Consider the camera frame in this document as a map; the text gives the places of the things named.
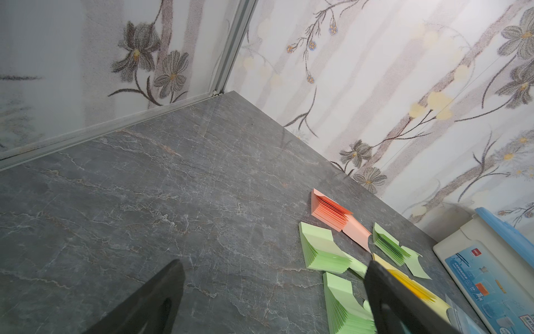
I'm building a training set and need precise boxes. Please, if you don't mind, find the white box with blue lid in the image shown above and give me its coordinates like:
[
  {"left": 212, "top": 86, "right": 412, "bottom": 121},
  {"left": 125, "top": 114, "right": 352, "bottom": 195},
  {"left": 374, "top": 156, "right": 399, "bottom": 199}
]
[{"left": 433, "top": 207, "right": 533, "bottom": 334}]

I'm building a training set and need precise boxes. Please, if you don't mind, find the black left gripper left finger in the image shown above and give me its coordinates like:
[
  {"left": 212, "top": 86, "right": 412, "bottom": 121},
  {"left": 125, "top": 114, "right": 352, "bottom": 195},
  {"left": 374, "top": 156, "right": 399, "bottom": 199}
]
[{"left": 86, "top": 259, "right": 186, "bottom": 333}]

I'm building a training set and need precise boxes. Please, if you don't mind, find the bag of blue face masks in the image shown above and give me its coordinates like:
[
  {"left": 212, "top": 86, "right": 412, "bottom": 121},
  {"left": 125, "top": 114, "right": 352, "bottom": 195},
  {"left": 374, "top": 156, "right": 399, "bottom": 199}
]
[{"left": 446, "top": 296, "right": 485, "bottom": 334}]

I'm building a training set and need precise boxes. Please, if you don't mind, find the large yellow memo pad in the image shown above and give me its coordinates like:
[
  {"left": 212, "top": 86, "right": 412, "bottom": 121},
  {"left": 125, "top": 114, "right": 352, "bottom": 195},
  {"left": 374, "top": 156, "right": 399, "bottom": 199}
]
[{"left": 372, "top": 253, "right": 451, "bottom": 324}]

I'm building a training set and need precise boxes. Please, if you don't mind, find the red memo pad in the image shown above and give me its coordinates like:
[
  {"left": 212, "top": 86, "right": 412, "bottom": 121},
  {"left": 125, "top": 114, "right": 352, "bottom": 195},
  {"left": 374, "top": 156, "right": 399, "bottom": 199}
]
[{"left": 311, "top": 189, "right": 353, "bottom": 232}]

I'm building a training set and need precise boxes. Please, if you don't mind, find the torn green memo page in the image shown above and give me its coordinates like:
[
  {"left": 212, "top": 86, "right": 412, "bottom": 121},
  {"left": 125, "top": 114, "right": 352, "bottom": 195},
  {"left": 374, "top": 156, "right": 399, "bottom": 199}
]
[{"left": 401, "top": 246, "right": 431, "bottom": 280}]

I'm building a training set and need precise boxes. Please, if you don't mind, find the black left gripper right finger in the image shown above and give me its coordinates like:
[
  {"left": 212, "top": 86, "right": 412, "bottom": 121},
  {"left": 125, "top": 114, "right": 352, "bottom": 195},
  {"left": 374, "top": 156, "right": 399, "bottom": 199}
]
[{"left": 364, "top": 260, "right": 458, "bottom": 334}]

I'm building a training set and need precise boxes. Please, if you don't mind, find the torn red memo page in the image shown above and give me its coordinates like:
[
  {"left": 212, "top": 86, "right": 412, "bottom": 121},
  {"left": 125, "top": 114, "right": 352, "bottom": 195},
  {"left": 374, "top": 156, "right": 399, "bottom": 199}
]
[{"left": 342, "top": 214, "right": 371, "bottom": 253}]

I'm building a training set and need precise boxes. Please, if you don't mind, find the green memo pad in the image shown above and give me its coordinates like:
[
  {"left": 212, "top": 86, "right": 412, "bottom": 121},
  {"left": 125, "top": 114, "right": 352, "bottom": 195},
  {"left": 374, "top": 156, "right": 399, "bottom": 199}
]
[
  {"left": 299, "top": 222, "right": 350, "bottom": 274},
  {"left": 372, "top": 223, "right": 410, "bottom": 266},
  {"left": 323, "top": 272, "right": 376, "bottom": 333}
]

